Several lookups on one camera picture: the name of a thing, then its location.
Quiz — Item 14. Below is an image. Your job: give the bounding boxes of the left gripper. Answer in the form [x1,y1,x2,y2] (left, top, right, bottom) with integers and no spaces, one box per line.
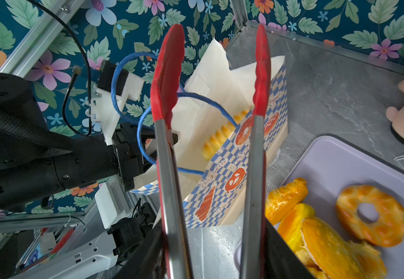
[112,121,180,192]

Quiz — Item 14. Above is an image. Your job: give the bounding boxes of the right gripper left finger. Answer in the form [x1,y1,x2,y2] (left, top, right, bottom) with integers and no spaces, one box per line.
[114,223,167,279]

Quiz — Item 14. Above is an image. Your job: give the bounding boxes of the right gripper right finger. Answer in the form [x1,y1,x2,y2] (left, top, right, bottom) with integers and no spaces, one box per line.
[263,220,314,279]

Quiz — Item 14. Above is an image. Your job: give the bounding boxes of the ridged long bread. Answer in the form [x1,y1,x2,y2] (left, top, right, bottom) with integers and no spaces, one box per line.
[202,122,235,161]
[295,247,329,279]

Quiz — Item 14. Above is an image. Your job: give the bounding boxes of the round orange bread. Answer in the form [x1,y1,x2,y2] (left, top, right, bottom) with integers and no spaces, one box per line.
[301,217,366,279]

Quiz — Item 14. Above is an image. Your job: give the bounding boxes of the ridged long bread top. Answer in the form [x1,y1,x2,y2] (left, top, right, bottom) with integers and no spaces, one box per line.
[202,122,235,161]

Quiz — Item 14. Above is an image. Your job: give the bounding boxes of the checkered paper bag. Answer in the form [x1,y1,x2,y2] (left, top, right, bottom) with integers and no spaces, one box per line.
[110,38,289,229]

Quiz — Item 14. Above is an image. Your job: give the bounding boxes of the red silicone tongs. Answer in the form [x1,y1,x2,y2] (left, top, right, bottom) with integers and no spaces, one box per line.
[149,23,272,279]

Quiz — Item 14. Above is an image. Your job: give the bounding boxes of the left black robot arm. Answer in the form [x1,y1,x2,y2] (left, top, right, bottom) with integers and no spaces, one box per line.
[0,73,167,279]

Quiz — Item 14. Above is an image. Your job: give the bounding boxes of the yellow oval bread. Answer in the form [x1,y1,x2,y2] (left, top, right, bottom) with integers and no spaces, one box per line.
[277,203,315,253]

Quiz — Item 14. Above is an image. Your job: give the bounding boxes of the oval orange bread left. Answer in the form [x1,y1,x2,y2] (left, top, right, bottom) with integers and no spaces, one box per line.
[265,178,308,226]

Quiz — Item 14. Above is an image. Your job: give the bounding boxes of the square toast bread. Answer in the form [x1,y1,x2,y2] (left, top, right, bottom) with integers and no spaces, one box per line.
[348,241,387,279]

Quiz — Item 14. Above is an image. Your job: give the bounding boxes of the lavender tray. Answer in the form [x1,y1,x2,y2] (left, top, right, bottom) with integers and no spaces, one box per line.
[283,136,404,279]

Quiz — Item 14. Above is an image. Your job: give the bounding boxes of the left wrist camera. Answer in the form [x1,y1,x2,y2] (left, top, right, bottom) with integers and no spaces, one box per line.
[90,60,145,146]

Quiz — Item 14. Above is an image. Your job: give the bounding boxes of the ring donut bread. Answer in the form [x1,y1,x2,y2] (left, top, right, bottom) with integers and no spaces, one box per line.
[335,185,404,247]

